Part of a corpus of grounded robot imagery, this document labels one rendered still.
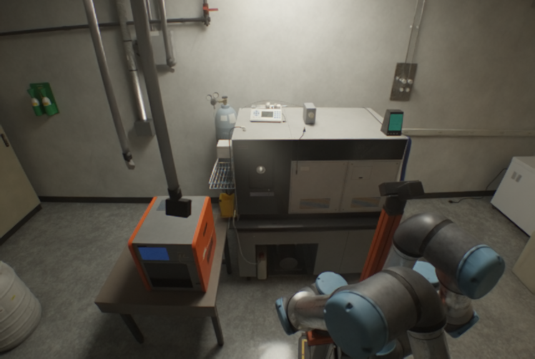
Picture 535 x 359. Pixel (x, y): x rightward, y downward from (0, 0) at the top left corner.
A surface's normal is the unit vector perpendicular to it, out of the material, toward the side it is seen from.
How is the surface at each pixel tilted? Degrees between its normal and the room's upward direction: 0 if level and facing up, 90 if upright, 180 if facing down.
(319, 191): 90
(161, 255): 90
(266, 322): 0
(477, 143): 90
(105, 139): 90
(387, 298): 10
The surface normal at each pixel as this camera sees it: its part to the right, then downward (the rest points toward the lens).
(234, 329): 0.00, -0.88
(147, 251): 0.02, 0.48
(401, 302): 0.19, -0.58
